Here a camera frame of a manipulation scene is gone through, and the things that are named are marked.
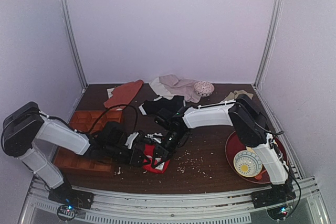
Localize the right aluminium corner post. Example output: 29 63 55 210
254 0 283 90

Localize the orange plastic spoon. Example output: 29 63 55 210
254 169 266 180

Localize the right circuit board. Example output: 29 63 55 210
267 205 293 221

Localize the aluminium corner post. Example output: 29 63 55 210
254 0 283 90
59 0 88 90

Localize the circuit board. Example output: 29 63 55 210
56 205 79 222
267 205 293 221

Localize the red white underwear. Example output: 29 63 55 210
142 144 170 174

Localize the blue yellow patterned bowl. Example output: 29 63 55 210
233 150 263 178

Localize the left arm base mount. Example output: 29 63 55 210
48 180 94 209

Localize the left circuit board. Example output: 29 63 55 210
56 205 79 222

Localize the rust orange underwear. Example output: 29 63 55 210
103 80 144 111

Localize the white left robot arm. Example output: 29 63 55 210
1 102 151 190

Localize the black white underwear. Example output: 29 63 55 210
139 95 186 115

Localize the front aluminium rail frame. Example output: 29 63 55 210
18 177 332 223

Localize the beige white underwear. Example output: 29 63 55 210
223 90 250 101

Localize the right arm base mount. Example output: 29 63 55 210
251 184 296 208

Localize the left aluminium corner post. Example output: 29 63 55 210
59 0 88 90

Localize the wooden compartment tray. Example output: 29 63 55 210
53 110 123 177

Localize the mauve white underwear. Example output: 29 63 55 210
149 74 201 103

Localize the round red tray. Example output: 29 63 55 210
225 132 289 185

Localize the red dotted white bowl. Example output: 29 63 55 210
194 81 215 97

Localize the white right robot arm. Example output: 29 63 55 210
152 94 289 186

